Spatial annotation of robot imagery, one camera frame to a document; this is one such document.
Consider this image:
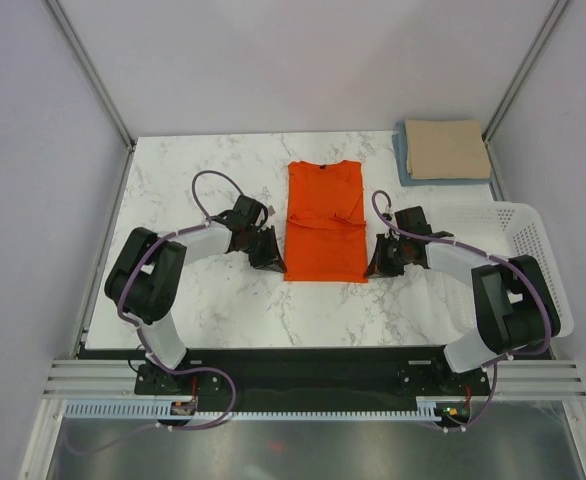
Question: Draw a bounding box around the white slotted cable duct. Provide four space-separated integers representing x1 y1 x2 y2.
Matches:
64 397 469 422

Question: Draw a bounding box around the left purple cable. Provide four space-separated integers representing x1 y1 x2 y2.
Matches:
116 170 247 374

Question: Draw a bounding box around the white plastic basket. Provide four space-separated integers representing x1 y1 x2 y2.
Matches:
429 201 574 338

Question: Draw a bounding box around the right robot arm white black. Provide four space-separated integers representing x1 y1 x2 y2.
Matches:
365 202 572 394

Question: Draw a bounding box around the folded beige t shirt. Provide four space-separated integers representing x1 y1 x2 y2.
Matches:
404 119 491 180

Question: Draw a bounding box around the left aluminium frame post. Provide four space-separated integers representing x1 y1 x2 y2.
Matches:
42 0 136 151

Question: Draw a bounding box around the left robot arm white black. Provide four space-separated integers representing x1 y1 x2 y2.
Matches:
104 195 287 393

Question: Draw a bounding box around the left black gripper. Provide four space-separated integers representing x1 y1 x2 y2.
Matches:
241 225 286 274

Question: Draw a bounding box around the aluminium frame post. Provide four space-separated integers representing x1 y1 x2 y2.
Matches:
482 0 573 145
42 0 136 151

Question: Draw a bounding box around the folded blue t shirt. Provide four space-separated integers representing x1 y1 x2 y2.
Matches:
391 120 490 187

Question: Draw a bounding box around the orange t shirt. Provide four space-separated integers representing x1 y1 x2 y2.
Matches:
284 160 367 283

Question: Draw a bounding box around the purple cable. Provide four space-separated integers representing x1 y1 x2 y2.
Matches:
116 170 247 374
370 189 554 401

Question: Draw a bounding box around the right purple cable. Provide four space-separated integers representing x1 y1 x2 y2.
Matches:
370 189 554 401

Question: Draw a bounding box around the right aluminium frame post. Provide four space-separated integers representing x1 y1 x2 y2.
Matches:
482 0 573 145

